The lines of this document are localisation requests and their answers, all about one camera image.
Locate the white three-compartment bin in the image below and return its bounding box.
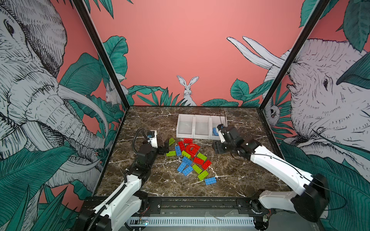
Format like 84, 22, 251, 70
176, 114, 228, 140

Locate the green brick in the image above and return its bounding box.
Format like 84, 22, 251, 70
182, 151, 191, 159
198, 170, 209, 181
197, 153, 207, 161
169, 138, 175, 146
166, 151, 177, 157

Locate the red brick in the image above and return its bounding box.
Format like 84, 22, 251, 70
183, 138, 193, 144
193, 157, 204, 165
178, 141, 186, 152
202, 160, 212, 170

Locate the blue brick bottom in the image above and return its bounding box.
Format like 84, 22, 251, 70
205, 177, 217, 185

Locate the green brick bottom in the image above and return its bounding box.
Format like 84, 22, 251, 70
198, 170, 209, 181

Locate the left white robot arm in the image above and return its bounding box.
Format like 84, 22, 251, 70
72, 138, 170, 231

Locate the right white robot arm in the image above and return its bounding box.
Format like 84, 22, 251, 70
212, 124, 330, 222

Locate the red brick by arch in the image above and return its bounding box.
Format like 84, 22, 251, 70
178, 141, 186, 152

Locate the green brick under arch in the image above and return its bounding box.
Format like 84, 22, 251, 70
182, 151, 191, 159

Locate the red arch piece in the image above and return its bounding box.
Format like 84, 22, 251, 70
186, 143, 200, 158

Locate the green brick centre low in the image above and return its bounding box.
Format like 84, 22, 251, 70
192, 164, 203, 174

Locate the left camera black cable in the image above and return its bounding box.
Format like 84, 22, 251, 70
131, 127, 149, 154

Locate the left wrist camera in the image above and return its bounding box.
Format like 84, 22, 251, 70
147, 130, 158, 148

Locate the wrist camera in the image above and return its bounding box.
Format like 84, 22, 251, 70
217, 124, 225, 143
147, 130, 158, 148

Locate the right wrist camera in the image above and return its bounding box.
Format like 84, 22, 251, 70
217, 124, 225, 143

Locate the black mounting rail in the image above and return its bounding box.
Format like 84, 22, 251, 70
132, 196, 258, 217

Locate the white slotted cable duct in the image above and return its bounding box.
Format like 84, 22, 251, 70
127, 217, 255, 227

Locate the right black frame post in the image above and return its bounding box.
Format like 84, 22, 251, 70
259, 0, 330, 110

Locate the black frame post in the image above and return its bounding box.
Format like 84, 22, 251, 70
72, 0, 130, 110
259, 0, 330, 110

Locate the left black frame post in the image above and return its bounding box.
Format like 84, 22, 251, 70
72, 0, 130, 110

